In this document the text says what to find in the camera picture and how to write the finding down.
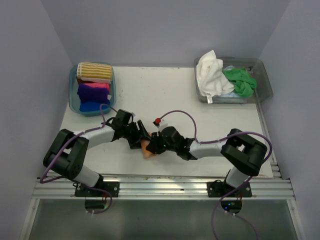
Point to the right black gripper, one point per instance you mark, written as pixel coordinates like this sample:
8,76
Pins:
153,146

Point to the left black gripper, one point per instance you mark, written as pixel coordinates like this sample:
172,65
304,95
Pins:
135,142

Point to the orange patterned towel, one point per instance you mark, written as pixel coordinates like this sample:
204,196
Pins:
144,143

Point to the purple towel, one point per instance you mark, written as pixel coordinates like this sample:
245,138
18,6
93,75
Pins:
87,93

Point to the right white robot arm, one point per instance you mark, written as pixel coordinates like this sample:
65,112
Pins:
244,152

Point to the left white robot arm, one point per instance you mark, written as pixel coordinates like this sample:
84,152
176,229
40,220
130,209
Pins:
67,153

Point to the pink rolled towel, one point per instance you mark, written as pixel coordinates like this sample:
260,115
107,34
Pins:
98,85

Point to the blue rolled towel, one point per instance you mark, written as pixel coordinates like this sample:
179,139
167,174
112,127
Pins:
91,106

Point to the white towel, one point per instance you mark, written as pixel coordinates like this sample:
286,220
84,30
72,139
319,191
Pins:
210,79

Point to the yellow striped rolled towel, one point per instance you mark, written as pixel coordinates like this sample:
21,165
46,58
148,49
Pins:
95,72

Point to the blue-green plastic bin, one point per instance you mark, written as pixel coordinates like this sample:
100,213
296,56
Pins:
74,101

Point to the green towel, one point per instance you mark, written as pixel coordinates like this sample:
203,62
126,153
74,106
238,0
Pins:
244,84

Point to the clear grey plastic bin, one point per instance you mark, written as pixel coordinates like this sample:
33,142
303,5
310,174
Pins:
256,69

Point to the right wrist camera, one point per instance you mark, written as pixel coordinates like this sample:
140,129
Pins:
160,124

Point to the aluminium mounting rail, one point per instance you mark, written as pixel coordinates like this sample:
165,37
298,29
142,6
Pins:
154,187

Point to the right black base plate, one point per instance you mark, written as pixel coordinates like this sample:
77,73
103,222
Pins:
217,189

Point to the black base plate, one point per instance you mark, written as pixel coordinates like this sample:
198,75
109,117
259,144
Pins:
217,189
111,187

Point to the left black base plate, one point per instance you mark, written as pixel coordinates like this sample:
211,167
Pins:
111,187

